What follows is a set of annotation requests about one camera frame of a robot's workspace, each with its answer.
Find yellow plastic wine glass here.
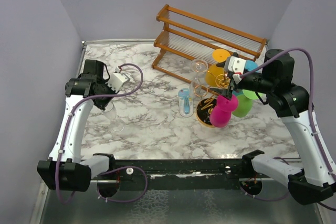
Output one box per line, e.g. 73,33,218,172
204,49,230,87

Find blue plastic wine glass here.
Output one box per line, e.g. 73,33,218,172
233,60,258,96

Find green plastic wine glass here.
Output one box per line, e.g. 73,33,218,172
232,90,262,118

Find clear wine glass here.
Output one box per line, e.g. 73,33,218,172
102,102,124,132
190,59,208,98

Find pink plastic wine glass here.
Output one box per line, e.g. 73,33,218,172
209,95,239,128

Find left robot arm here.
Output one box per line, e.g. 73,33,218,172
37,60,116,192

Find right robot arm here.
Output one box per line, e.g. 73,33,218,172
210,49,335,205

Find wooden two-tier rack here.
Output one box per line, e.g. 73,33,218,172
152,4,267,83

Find blue tool in blister pack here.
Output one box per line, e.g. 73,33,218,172
178,88,195,118

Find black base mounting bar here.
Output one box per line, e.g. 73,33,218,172
98,154,263,192

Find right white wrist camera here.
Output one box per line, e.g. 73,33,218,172
224,52,246,84

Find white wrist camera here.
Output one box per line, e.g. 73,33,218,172
107,67,130,93
224,52,246,84

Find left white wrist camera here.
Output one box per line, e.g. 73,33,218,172
107,67,130,93

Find gold wire wine glass rack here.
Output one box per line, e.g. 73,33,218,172
196,74,230,127

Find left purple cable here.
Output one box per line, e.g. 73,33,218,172
54,62,149,205

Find purple cable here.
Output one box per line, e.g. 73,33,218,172
240,47,336,211
54,62,149,205

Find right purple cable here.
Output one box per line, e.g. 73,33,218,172
240,47,336,211

